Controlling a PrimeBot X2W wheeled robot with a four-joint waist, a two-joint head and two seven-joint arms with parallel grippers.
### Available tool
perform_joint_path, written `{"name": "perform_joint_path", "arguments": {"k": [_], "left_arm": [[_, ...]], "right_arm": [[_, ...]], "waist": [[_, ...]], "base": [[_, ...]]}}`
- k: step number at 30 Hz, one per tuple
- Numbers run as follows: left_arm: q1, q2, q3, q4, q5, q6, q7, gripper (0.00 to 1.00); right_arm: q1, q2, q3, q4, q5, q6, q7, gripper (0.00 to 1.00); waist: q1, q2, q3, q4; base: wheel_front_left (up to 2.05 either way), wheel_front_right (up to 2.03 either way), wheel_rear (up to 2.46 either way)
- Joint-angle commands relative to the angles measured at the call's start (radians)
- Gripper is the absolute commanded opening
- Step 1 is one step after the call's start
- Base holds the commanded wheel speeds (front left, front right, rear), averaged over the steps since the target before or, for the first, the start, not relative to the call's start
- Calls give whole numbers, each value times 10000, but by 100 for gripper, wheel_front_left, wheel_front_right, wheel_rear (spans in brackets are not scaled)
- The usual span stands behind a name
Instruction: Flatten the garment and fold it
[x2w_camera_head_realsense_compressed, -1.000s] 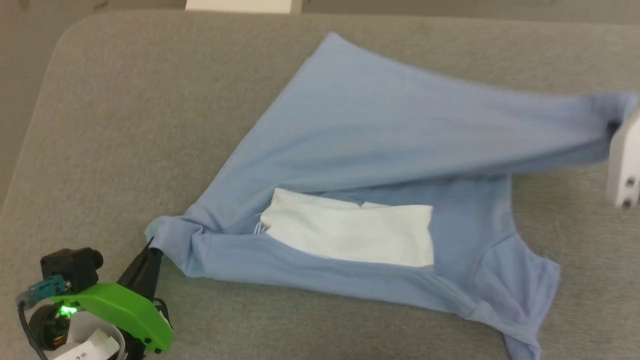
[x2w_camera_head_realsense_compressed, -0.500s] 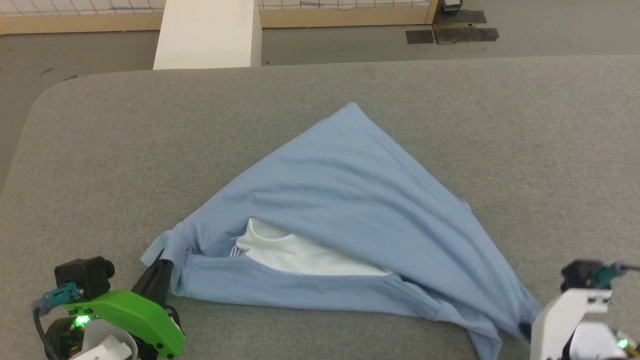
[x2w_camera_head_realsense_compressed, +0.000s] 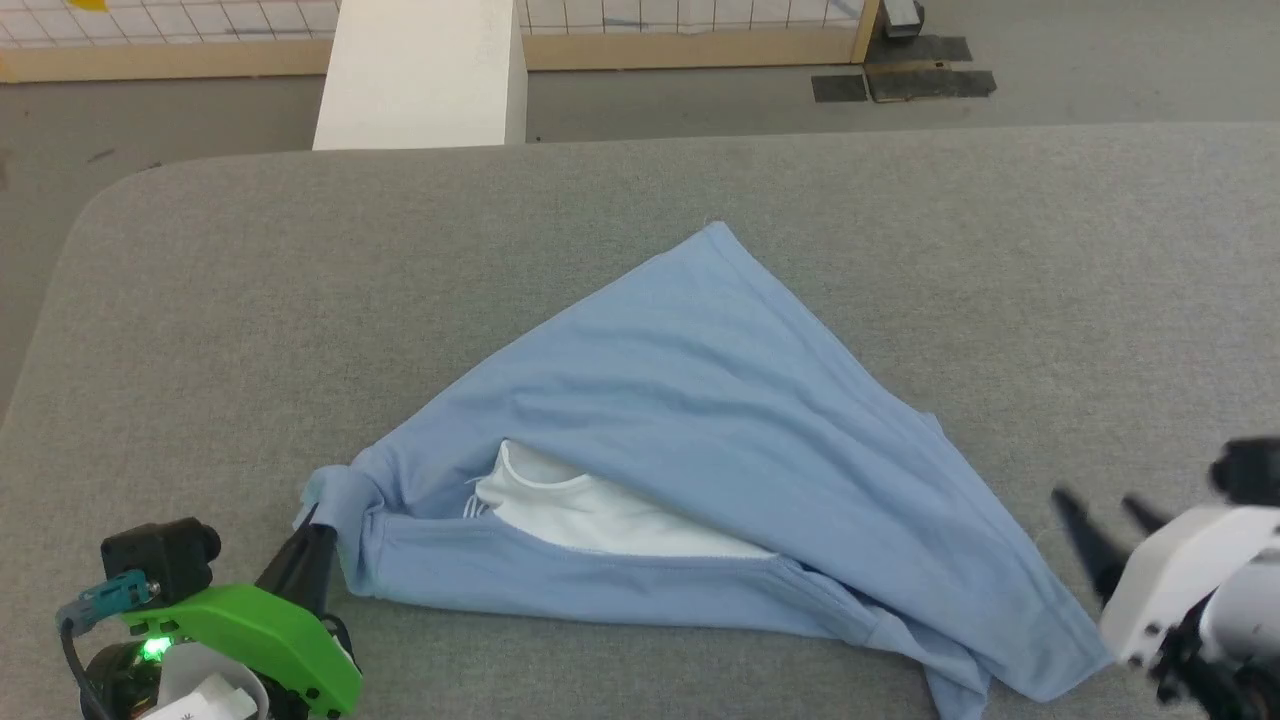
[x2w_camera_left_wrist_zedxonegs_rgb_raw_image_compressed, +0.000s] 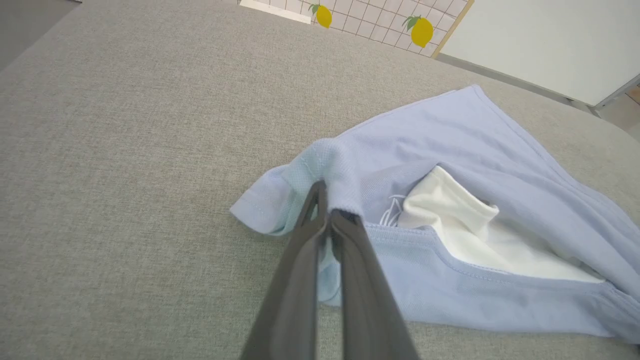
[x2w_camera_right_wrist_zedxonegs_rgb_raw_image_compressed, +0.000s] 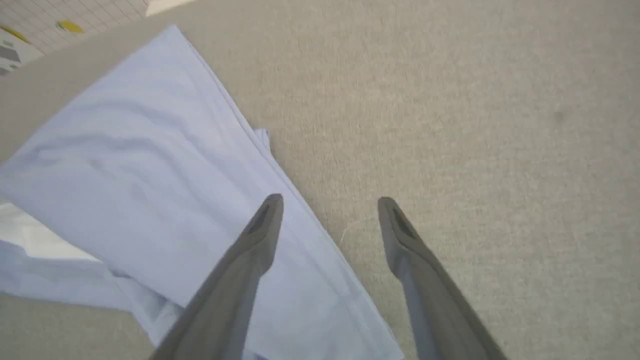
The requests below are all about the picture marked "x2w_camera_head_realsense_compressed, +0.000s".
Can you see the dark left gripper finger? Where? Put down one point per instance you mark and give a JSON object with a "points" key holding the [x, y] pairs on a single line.
{"points": [[285, 565], [325, 570]]}

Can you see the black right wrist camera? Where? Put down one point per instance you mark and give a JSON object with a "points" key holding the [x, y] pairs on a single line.
{"points": [[1250, 470]]}

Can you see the light wooden frame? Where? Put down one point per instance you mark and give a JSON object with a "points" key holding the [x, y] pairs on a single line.
{"points": [[200, 58]]}

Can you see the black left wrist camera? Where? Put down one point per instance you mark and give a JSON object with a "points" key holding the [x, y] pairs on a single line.
{"points": [[160, 555]]}

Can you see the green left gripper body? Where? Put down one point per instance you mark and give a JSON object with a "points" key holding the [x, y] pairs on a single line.
{"points": [[260, 625]]}

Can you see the yellow tape piece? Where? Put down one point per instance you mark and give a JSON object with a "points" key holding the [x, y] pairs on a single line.
{"points": [[88, 4]]}

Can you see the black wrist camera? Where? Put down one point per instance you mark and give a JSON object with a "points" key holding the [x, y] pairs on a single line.
{"points": [[1250, 470], [160, 555]]}

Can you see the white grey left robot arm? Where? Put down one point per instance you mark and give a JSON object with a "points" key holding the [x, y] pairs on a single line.
{"points": [[190, 670]]}

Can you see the light blue garment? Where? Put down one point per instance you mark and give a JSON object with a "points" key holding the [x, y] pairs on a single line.
{"points": [[720, 400]]}

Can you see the small black floor mat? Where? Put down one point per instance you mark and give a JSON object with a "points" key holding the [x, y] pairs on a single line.
{"points": [[840, 88]]}

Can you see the white garment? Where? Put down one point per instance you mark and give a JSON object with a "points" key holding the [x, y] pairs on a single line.
{"points": [[590, 515]]}

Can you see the white rectangular box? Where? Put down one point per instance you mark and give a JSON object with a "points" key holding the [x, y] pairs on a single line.
{"points": [[420, 80]]}

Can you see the long black floor mat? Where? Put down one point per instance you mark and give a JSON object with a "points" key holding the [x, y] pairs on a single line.
{"points": [[930, 85]]}

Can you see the white label on left arm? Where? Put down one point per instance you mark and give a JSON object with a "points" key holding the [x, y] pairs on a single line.
{"points": [[205, 700]]}

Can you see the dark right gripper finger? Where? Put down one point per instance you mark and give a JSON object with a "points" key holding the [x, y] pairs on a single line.
{"points": [[1145, 515], [1095, 545]]}

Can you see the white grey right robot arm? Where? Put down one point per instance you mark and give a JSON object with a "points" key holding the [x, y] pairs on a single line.
{"points": [[1240, 630]]}

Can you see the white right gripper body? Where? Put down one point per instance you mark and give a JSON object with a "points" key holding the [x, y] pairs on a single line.
{"points": [[1180, 570]]}

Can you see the grey caster foot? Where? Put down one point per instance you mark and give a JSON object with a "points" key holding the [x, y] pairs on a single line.
{"points": [[902, 15]]}

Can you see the grey fabric sofa cushion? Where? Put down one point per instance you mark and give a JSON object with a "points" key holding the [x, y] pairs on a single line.
{"points": [[300, 300]]}

